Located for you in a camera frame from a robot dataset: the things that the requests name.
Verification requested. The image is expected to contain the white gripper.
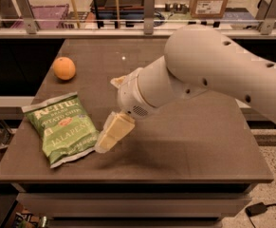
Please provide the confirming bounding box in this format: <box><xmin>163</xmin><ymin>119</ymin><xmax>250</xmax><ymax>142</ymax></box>
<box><xmin>95</xmin><ymin>67</ymin><xmax>156</xmax><ymax>153</ymax></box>

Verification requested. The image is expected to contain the green jalapeno chip bag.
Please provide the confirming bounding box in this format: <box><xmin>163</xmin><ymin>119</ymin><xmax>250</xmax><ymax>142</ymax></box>
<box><xmin>22</xmin><ymin>92</ymin><xmax>99</xmax><ymax>168</ymax></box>

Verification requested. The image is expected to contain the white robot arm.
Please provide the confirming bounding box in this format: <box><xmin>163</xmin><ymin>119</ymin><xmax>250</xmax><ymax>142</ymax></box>
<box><xmin>95</xmin><ymin>25</ymin><xmax>276</xmax><ymax>153</ymax></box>

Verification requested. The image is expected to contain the orange fruit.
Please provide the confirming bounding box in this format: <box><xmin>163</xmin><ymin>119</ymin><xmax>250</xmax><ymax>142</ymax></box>
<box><xmin>52</xmin><ymin>57</ymin><xmax>76</xmax><ymax>81</ymax></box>

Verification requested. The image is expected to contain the brown table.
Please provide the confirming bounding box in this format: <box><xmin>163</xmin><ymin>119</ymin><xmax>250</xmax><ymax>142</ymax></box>
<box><xmin>0</xmin><ymin>37</ymin><xmax>274</xmax><ymax>228</ymax></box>

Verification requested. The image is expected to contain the purple plastic crate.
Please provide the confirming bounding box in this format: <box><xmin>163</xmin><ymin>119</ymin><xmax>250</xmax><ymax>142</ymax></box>
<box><xmin>11</xmin><ymin>4</ymin><xmax>69</xmax><ymax>29</ymax></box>

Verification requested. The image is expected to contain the yellow pole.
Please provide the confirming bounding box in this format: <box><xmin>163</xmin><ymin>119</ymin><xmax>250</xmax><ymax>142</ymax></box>
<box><xmin>70</xmin><ymin>0</ymin><xmax>81</xmax><ymax>29</ymax></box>

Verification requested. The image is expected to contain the cardboard box with label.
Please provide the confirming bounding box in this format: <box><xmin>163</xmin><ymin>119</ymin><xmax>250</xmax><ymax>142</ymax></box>
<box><xmin>189</xmin><ymin>0</ymin><xmax>229</xmax><ymax>18</ymax></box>

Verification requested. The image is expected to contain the black power adapter on floor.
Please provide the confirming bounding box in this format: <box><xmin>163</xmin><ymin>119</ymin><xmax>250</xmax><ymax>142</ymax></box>
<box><xmin>245</xmin><ymin>202</ymin><xmax>267</xmax><ymax>217</ymax></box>

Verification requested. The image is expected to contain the middle metal railing bracket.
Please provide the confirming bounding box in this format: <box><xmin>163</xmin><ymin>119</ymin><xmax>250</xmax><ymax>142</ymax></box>
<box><xmin>144</xmin><ymin>0</ymin><xmax>155</xmax><ymax>35</ymax></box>

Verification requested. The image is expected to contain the metal railing bracket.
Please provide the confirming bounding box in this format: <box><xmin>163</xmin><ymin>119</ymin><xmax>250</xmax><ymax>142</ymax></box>
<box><xmin>259</xmin><ymin>0</ymin><xmax>276</xmax><ymax>35</ymax></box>
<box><xmin>144</xmin><ymin>0</ymin><xmax>155</xmax><ymax>35</ymax></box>
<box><xmin>16</xmin><ymin>0</ymin><xmax>39</xmax><ymax>34</ymax></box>

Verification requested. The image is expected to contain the left metal railing bracket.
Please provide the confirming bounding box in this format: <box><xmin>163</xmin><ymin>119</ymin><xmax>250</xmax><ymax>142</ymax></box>
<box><xmin>16</xmin><ymin>0</ymin><xmax>39</xmax><ymax>34</ymax></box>

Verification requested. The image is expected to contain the right metal railing bracket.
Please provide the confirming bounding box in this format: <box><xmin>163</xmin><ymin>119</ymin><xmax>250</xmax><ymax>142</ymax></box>
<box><xmin>259</xmin><ymin>0</ymin><xmax>276</xmax><ymax>35</ymax></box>

